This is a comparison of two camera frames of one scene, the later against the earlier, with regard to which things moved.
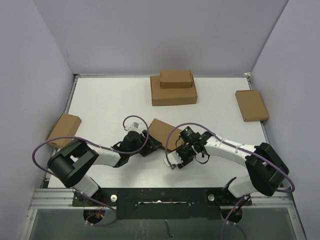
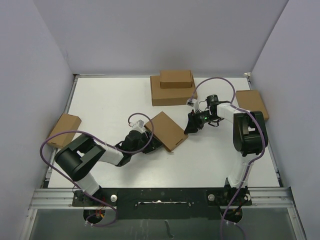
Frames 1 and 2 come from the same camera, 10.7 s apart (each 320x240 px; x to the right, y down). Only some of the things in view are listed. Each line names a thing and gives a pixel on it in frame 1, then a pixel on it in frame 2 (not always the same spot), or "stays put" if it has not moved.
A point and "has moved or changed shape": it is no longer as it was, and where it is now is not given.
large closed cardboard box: (171, 96) stays put
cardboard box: (251, 105) stays put
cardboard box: (161, 130) has moved or changed shape
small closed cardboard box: (175, 79) stays put
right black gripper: (185, 161) -> (194, 123)
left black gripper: (150, 145) stays put
